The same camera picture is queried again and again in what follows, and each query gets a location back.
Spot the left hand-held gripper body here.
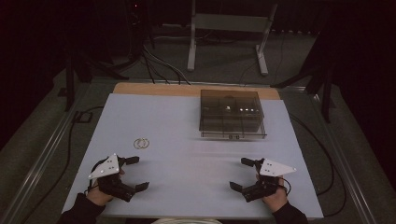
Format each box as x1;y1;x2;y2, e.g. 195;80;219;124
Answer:
88;153;138;203

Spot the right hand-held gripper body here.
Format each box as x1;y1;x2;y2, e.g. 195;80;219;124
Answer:
242;158;298;203

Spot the person's left hand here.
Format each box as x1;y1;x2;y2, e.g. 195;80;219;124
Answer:
86;167;125;207

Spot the person's right hand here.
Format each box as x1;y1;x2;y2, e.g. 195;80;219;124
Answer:
255;175;289;215

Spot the dark transparent jewellery box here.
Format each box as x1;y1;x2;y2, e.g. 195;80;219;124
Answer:
198;89;268;140

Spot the white table mat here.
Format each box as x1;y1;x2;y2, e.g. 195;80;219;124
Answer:
61;92;325;219

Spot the black tripod stand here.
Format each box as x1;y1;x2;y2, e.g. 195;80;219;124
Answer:
64;46;130;113
270;31;335;124

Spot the white metal stand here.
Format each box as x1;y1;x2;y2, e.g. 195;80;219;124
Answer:
186;0;279;77

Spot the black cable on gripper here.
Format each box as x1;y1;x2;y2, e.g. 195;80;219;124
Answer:
277;176;292;196

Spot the long black floor cable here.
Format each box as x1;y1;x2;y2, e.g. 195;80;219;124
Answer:
289;113;347;217
18;105;106;224

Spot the black cable connector box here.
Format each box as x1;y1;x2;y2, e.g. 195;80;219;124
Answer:
72;110;93;123

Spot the metal floor rail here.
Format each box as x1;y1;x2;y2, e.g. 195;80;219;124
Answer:
0;92;85;224
311;92;379;224

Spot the bundle of floor cables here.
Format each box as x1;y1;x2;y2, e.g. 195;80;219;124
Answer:
141;43;192;86

